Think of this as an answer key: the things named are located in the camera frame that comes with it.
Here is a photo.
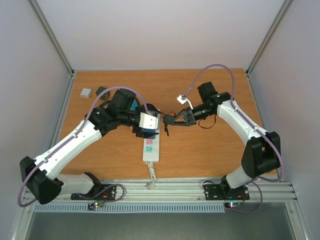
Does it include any right aluminium frame post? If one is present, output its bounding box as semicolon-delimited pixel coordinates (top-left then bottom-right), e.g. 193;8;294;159
245;0;294;78

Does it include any aluminium frame post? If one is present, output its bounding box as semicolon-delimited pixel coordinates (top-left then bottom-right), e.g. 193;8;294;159
27;0;75;78
245;0;294;78

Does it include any small circuit board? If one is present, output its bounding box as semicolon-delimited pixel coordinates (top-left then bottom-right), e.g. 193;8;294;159
224;201;243;209
87;201;104;211

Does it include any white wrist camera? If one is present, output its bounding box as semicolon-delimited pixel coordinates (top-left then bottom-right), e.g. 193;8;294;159
138;112;160;130
176;94;194;110

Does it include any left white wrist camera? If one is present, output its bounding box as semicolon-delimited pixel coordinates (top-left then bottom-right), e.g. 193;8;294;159
138;112;160;130

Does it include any left aluminium frame post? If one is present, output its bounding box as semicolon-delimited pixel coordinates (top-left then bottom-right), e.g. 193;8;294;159
27;0;75;78

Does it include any blue slotted cable duct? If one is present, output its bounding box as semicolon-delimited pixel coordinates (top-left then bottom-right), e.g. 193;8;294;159
34;203;225;214

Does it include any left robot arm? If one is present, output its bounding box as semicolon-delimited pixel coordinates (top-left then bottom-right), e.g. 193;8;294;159
17;86;161;208

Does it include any right small circuit board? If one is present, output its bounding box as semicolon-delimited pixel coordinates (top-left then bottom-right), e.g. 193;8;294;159
224;201;243;209

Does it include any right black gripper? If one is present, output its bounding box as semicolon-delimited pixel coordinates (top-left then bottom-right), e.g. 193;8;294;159
170;102;214;127

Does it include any dark green patterned plug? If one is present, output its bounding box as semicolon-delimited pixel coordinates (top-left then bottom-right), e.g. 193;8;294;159
95;86;111;101

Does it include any teal oval plug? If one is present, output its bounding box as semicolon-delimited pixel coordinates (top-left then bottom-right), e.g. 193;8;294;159
130;100;140;111

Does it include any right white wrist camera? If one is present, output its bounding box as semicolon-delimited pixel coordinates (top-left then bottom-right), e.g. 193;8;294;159
176;94;194;110

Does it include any black charger with cable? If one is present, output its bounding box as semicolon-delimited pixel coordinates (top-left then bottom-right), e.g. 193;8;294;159
161;111;176;137

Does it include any white power strip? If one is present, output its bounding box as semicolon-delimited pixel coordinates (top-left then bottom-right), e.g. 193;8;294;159
142;113;161;163

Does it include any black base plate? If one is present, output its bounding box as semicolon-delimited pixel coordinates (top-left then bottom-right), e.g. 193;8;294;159
202;180;250;201
70;184;117;201

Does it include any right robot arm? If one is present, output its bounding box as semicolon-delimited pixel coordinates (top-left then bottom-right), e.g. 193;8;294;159
163;82;283;199

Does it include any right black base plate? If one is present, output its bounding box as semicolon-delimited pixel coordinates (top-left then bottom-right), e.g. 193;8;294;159
202;180;250;201

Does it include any white coiled power cord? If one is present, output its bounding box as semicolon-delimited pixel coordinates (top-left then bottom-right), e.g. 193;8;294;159
144;161;158;190

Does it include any blue cube adapter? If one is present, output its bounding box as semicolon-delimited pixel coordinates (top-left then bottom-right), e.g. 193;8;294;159
142;128;160;133

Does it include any white cube plug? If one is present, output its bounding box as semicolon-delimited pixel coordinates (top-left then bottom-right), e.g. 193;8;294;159
80;88;92;99

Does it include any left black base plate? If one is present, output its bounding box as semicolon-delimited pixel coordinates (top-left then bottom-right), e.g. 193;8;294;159
70;184;117;201

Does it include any left small circuit board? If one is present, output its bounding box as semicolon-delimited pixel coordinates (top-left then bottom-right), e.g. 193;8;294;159
87;201;104;211

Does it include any aluminium front rail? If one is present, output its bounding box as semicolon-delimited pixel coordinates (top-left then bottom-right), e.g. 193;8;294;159
22;178;298;203

